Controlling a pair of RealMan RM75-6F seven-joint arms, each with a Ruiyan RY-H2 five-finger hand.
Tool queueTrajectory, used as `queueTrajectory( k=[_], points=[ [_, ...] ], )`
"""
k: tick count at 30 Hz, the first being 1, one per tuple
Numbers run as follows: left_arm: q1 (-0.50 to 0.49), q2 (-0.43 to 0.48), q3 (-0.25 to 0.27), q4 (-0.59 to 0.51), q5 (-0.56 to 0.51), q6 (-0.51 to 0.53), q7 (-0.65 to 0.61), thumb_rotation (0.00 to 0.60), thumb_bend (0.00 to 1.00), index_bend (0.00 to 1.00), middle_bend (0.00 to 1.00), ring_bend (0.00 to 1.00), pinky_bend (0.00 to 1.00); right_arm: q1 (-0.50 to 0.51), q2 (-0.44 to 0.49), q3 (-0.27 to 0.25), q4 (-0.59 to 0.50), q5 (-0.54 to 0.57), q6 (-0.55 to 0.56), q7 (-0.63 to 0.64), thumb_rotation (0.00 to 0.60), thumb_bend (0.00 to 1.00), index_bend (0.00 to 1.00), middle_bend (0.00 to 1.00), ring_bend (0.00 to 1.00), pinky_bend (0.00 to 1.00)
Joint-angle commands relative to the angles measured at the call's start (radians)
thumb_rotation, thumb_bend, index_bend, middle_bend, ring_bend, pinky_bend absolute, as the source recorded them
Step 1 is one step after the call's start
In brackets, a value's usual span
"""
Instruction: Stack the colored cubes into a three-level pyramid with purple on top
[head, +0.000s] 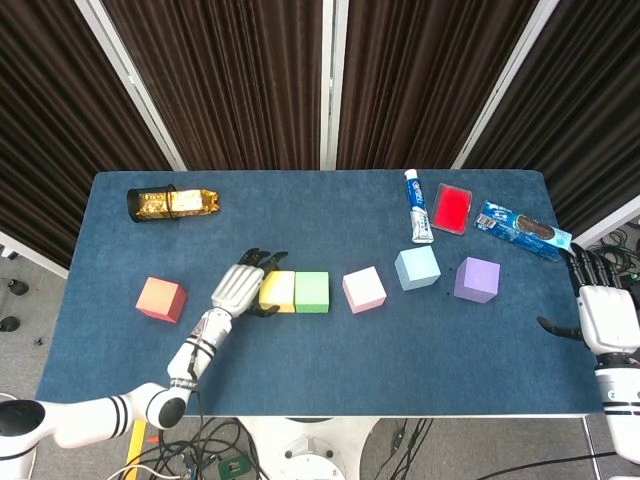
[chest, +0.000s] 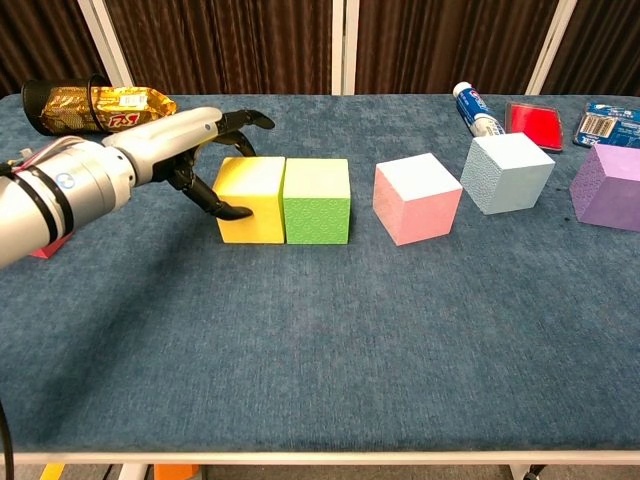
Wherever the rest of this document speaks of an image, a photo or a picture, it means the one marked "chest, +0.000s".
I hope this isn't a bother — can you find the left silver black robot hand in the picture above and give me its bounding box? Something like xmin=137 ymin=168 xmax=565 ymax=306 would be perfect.
xmin=102 ymin=106 xmax=275 ymax=220

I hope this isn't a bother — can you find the blue cookie box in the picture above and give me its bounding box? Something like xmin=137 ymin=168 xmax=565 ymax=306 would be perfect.
xmin=571 ymin=102 xmax=640 ymax=150

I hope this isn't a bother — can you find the gold foil snack packet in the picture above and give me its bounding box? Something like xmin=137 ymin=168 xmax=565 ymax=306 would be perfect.
xmin=39 ymin=85 xmax=178 ymax=134

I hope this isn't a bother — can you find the purple cube block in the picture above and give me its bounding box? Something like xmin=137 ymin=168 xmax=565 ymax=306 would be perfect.
xmin=569 ymin=143 xmax=640 ymax=233

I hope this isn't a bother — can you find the green cube block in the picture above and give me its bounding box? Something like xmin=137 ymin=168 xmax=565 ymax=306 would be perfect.
xmin=282 ymin=157 xmax=351 ymax=246

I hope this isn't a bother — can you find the orange object under table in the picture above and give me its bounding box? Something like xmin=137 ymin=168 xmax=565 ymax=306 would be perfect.
xmin=153 ymin=464 xmax=201 ymax=480

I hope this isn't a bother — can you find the red cube block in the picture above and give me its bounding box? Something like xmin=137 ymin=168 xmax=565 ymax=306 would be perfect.
xmin=28 ymin=232 xmax=76 ymax=260

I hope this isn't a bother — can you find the yellow cube block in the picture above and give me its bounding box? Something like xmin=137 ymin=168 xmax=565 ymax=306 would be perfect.
xmin=211 ymin=156 xmax=286 ymax=246

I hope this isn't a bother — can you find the light blue cube block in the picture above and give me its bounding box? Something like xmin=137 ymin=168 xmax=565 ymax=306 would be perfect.
xmin=460 ymin=132 xmax=557 ymax=216

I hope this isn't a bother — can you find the pink cube block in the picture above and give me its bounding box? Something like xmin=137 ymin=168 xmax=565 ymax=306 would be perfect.
xmin=372 ymin=152 xmax=464 ymax=247

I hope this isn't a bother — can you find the blue white toothpaste tube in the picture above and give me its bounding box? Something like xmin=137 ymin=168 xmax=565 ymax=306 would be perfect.
xmin=452 ymin=81 xmax=506 ymax=139

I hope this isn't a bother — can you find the white partition post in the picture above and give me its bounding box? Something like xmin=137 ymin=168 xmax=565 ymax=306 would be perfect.
xmin=77 ymin=0 xmax=136 ymax=89
xmin=330 ymin=0 xmax=360 ymax=96
xmin=524 ymin=0 xmax=579 ymax=96

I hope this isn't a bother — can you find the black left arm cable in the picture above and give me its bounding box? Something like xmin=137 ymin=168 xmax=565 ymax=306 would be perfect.
xmin=0 ymin=399 xmax=14 ymax=480

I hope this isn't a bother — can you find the black mesh pen cup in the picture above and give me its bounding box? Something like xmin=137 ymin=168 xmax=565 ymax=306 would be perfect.
xmin=21 ymin=74 xmax=112 ymax=137

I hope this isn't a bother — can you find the red ink pad case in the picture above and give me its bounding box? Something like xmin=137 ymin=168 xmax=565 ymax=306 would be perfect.
xmin=503 ymin=101 xmax=565 ymax=154

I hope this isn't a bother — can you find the brown pleated curtain panel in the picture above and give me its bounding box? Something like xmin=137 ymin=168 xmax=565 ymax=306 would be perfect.
xmin=0 ymin=0 xmax=109 ymax=99
xmin=355 ymin=0 xmax=559 ymax=96
xmin=542 ymin=0 xmax=640 ymax=97
xmin=104 ymin=0 xmax=335 ymax=96

